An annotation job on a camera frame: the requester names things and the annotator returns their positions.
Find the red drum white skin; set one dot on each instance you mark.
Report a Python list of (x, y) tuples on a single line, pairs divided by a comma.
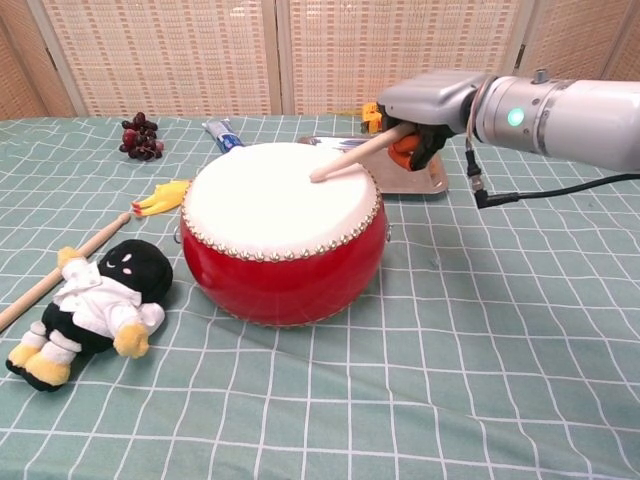
[(280, 280)]

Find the woven folding screen panel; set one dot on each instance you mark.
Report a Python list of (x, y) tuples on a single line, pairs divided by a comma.
[(20, 75), (400, 40), (565, 40), (160, 55), (627, 55)]

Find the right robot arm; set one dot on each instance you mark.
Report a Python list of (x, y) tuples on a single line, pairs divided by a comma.
[(575, 115)]

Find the yellow rubber chicken toy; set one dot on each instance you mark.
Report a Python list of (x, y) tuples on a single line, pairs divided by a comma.
[(162, 196)]

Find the green checked tablecloth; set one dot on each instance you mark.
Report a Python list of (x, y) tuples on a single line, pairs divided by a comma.
[(400, 400)]

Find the black plush doll white shirt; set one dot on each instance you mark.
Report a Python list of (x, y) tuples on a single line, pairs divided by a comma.
[(135, 270)]

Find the dark purple grape bunch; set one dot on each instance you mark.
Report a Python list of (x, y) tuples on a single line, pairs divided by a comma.
[(140, 135)]

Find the wooden drumstick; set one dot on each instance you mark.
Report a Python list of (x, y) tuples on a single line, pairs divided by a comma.
[(100, 239), (350, 157)]

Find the yellow tape measure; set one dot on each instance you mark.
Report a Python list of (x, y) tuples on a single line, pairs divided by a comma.
[(371, 116)]

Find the silver metal tray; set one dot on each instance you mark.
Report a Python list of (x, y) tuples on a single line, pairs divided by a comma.
[(395, 182)]

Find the blue white toothpaste tube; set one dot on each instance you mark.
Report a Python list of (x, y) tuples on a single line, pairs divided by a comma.
[(225, 136)]

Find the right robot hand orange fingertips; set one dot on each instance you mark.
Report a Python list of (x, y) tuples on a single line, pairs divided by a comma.
[(430, 100)]

